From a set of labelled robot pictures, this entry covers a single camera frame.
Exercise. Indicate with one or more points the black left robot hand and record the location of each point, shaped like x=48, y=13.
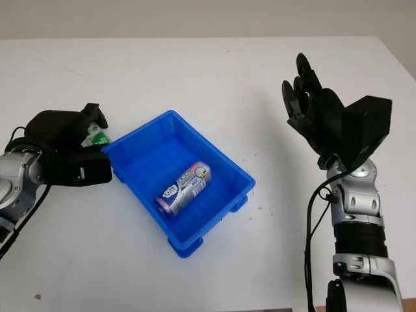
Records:
x=55, y=130

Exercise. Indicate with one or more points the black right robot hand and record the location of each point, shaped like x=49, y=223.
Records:
x=321, y=120

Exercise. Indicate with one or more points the purple drink can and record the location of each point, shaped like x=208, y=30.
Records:
x=185, y=188

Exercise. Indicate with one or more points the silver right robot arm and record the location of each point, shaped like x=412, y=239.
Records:
x=360, y=208

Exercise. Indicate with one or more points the blue plastic tray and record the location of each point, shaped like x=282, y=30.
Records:
x=156, y=156

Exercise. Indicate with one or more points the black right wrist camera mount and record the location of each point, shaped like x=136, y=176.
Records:
x=367, y=126

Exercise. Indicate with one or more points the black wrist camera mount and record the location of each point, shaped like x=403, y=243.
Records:
x=367, y=126
x=91, y=169

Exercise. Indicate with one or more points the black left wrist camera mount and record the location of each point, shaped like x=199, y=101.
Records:
x=91, y=169

